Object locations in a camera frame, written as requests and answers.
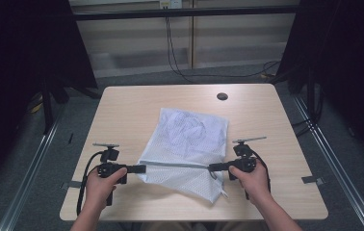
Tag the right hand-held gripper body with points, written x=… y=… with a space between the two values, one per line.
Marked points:
x=244 y=163

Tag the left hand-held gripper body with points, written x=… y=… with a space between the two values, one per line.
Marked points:
x=109 y=168

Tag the white mesh laundry bag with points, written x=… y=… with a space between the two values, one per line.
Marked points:
x=186 y=152

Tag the person's right hand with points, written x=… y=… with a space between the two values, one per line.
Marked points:
x=255 y=184

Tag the person's left hand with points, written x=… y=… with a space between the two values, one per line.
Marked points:
x=98 y=191

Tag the grey tape strip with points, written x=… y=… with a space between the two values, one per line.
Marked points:
x=72 y=184
x=311 y=180

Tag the small black floor object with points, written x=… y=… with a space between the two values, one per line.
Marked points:
x=70 y=138

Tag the white crumpled garment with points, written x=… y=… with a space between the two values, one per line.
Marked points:
x=186 y=126

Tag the black table grommet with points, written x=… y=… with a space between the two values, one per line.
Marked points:
x=222 y=96

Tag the black metal stand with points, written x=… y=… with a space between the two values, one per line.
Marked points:
x=311 y=96
x=46 y=106

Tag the black curtain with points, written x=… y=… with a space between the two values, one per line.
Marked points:
x=350 y=73
x=16 y=80

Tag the black horizontal bar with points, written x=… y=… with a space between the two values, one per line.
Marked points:
x=186 y=13

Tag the metal floor rail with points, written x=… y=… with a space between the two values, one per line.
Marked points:
x=337 y=160
x=29 y=179

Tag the white wall socket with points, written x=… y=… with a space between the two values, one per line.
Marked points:
x=170 y=3

